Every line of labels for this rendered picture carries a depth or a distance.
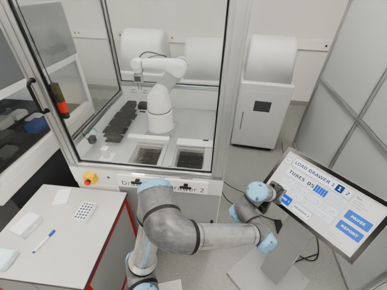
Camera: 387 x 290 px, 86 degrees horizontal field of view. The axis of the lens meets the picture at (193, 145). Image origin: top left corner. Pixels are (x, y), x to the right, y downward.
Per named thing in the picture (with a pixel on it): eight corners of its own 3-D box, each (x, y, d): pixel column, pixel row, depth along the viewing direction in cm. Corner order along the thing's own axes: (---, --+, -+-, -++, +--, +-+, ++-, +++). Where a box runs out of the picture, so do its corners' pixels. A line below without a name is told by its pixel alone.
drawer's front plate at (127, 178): (160, 190, 138) (159, 179, 132) (118, 186, 140) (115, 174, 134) (161, 188, 140) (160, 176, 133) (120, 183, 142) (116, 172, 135)
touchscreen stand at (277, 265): (271, 330, 145) (336, 273, 82) (226, 274, 173) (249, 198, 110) (308, 281, 170) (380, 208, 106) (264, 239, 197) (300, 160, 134)
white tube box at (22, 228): (24, 239, 116) (19, 235, 113) (12, 234, 119) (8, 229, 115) (44, 220, 126) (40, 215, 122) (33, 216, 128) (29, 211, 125)
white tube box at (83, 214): (86, 223, 125) (84, 220, 122) (74, 221, 126) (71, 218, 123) (97, 206, 134) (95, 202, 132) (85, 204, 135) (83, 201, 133)
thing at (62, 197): (67, 204, 135) (66, 202, 134) (52, 206, 134) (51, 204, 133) (72, 189, 145) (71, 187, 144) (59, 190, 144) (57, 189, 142)
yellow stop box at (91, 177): (94, 185, 138) (91, 178, 133) (84, 184, 138) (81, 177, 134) (98, 179, 142) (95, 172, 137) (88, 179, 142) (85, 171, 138)
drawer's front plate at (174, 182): (207, 194, 136) (208, 183, 129) (164, 190, 138) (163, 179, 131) (208, 192, 137) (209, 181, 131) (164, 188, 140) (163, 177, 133)
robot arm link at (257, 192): (240, 191, 83) (254, 176, 81) (250, 192, 92) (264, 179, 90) (253, 206, 79) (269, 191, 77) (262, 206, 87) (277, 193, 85)
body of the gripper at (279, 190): (288, 191, 98) (281, 189, 89) (277, 205, 99) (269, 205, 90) (274, 180, 103) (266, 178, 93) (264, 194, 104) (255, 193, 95)
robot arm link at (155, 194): (126, 301, 82) (145, 209, 55) (123, 263, 94) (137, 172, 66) (155, 292, 88) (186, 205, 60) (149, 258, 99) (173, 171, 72)
